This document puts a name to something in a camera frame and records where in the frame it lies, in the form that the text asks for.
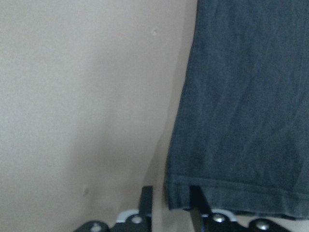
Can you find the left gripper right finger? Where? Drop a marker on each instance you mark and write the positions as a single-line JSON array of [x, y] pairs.
[[199, 208]]

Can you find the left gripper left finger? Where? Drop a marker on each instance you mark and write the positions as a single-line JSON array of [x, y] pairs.
[[146, 201]]

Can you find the black graphic t-shirt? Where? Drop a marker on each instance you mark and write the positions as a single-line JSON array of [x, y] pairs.
[[242, 129]]

